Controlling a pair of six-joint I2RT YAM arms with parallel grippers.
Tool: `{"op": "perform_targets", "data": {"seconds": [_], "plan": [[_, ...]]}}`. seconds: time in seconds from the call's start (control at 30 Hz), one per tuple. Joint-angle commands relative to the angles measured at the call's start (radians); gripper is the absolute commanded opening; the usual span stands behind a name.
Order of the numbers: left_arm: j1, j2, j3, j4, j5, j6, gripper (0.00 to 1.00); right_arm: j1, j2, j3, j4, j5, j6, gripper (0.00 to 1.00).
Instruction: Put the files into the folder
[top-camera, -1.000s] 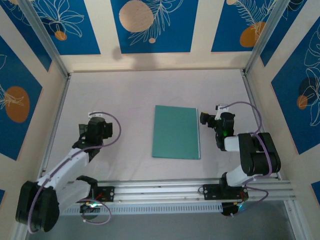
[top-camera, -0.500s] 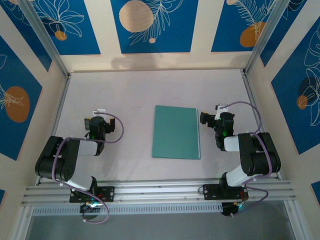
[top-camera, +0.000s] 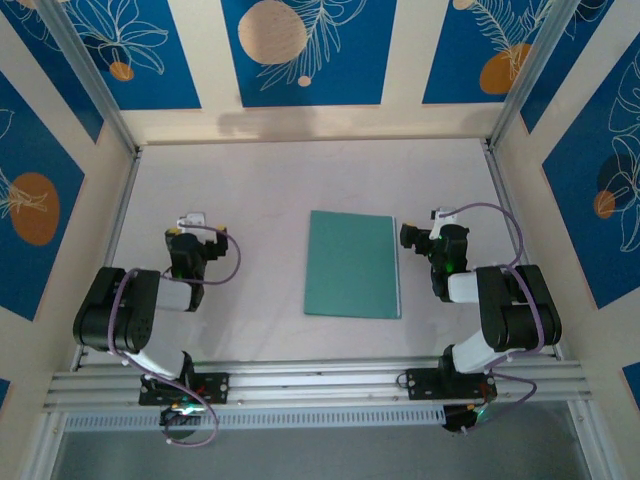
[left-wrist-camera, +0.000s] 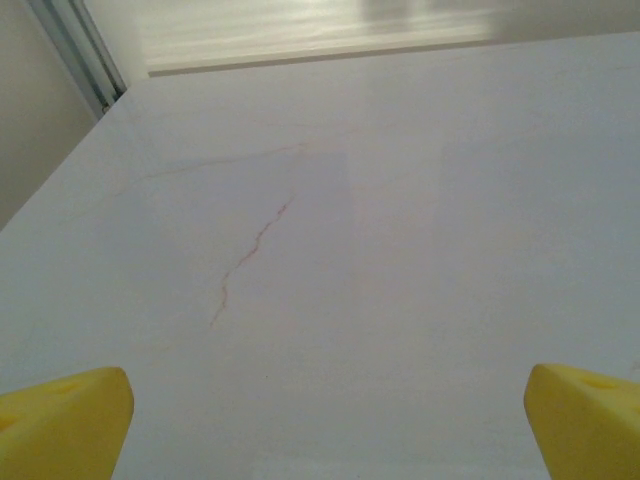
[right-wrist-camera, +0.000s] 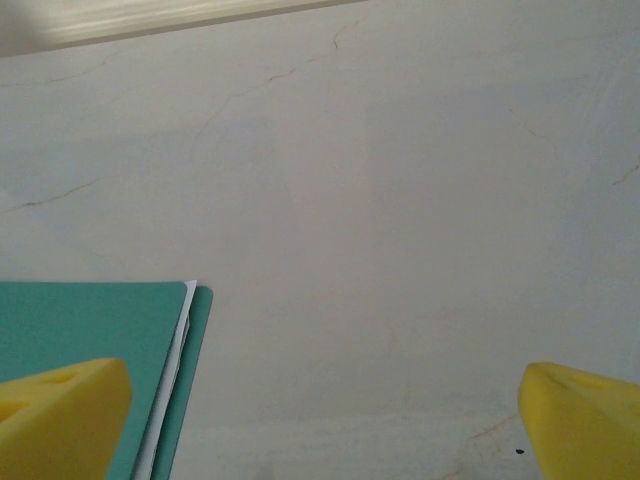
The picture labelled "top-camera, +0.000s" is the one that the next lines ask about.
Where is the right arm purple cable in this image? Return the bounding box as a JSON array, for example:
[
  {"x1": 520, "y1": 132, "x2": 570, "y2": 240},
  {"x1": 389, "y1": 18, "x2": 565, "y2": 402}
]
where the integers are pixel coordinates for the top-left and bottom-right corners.
[{"x1": 442, "y1": 201, "x2": 547, "y2": 434}]

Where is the green folder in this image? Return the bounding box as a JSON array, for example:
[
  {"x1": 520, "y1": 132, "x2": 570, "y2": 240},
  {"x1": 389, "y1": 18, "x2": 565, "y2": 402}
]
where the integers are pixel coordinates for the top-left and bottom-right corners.
[{"x1": 303, "y1": 209, "x2": 403, "y2": 321}]

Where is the aluminium mounting rail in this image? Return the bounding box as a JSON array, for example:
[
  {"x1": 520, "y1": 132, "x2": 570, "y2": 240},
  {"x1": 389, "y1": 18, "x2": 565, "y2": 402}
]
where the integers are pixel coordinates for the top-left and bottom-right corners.
[{"x1": 42, "y1": 356, "x2": 595, "y2": 413}]

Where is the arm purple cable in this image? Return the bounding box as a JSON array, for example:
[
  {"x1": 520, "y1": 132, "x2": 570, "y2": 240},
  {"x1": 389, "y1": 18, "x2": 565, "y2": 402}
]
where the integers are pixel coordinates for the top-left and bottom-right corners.
[
  {"x1": 442, "y1": 201, "x2": 547, "y2": 434},
  {"x1": 107, "y1": 224, "x2": 244, "y2": 447}
]

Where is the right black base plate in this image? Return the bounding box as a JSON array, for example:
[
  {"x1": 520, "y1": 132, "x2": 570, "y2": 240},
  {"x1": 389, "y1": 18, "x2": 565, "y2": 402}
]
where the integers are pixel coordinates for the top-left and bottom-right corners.
[{"x1": 404, "y1": 367, "x2": 499, "y2": 402}]

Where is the grey slotted cable duct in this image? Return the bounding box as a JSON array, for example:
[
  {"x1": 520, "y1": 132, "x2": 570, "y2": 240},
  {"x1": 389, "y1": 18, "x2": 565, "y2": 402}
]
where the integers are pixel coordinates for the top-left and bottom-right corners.
[{"x1": 63, "y1": 405, "x2": 447, "y2": 433}]

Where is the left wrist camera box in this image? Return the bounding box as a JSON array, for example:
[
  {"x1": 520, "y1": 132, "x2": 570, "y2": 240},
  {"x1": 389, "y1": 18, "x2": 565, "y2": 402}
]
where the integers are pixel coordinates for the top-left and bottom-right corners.
[{"x1": 176, "y1": 211, "x2": 208, "y2": 232}]

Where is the short aluminium frame bar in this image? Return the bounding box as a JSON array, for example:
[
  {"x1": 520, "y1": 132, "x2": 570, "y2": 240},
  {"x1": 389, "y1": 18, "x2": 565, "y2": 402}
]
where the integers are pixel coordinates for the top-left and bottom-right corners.
[
  {"x1": 566, "y1": 399, "x2": 605, "y2": 480},
  {"x1": 27, "y1": 409, "x2": 70, "y2": 480}
]

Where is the aluminium side rail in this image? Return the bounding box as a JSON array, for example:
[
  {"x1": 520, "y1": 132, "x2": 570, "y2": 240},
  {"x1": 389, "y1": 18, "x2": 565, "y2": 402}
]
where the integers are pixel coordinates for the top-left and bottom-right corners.
[
  {"x1": 72, "y1": 147, "x2": 145, "y2": 371},
  {"x1": 481, "y1": 141, "x2": 565, "y2": 360}
]

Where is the aluminium frame post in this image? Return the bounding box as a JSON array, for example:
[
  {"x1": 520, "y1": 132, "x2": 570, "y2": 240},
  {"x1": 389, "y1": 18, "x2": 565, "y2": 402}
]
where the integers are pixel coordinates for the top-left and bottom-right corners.
[
  {"x1": 37, "y1": 0, "x2": 142, "y2": 157},
  {"x1": 486, "y1": 0, "x2": 577, "y2": 151}
]

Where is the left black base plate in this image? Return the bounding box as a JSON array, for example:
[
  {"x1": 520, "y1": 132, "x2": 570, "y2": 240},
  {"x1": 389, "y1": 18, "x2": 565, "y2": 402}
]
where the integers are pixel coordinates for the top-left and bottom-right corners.
[{"x1": 138, "y1": 372, "x2": 231, "y2": 407}]

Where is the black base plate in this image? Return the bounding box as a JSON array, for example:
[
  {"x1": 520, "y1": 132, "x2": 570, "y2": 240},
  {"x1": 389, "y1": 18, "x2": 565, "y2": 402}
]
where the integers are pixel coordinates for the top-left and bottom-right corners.
[
  {"x1": 404, "y1": 367, "x2": 499, "y2": 402},
  {"x1": 138, "y1": 372, "x2": 231, "y2": 407}
]

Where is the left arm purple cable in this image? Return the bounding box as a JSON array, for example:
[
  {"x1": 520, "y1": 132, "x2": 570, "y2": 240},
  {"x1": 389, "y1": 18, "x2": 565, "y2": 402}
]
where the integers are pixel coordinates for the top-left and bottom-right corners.
[{"x1": 107, "y1": 224, "x2": 244, "y2": 447}]

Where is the black base electronics box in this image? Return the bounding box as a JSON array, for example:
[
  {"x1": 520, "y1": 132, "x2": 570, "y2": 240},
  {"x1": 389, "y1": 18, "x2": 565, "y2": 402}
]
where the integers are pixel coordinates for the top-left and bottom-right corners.
[{"x1": 441, "y1": 403, "x2": 489, "y2": 435}]

